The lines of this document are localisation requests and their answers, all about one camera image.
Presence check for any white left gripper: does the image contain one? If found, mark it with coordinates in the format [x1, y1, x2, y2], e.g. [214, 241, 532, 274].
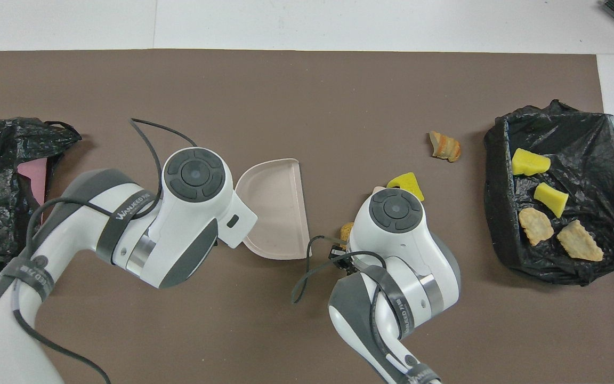
[215, 189, 352, 268]

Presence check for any beige plastic dustpan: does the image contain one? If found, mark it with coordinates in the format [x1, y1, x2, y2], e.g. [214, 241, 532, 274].
[235, 158, 312, 260]

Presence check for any notched yellow sponge piece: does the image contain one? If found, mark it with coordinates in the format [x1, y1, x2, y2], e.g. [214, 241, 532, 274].
[386, 172, 425, 202]

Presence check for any striped croissant piece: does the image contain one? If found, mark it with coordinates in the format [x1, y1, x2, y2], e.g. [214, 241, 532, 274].
[429, 131, 462, 163]

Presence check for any round beige bread chunk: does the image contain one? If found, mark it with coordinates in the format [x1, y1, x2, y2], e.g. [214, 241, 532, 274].
[519, 207, 554, 246]

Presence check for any bumpy yellow sponge piece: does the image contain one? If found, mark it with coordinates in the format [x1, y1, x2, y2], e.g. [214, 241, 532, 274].
[511, 148, 551, 177]

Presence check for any flared yellow sponge piece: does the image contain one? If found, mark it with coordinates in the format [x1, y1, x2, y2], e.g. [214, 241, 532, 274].
[534, 182, 570, 218]

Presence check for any wide beige bread chunk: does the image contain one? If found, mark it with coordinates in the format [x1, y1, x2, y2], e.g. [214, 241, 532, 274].
[558, 220, 604, 262]

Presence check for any brown table mat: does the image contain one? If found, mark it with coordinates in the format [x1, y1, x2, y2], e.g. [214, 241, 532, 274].
[0, 49, 614, 384]

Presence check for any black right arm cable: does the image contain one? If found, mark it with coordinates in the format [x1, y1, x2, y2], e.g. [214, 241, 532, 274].
[292, 235, 393, 384]

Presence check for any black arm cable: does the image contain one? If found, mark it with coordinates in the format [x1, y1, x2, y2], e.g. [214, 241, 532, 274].
[11, 118, 198, 384]
[292, 235, 393, 384]

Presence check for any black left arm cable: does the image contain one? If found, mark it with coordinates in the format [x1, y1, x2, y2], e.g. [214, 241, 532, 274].
[11, 118, 198, 384]

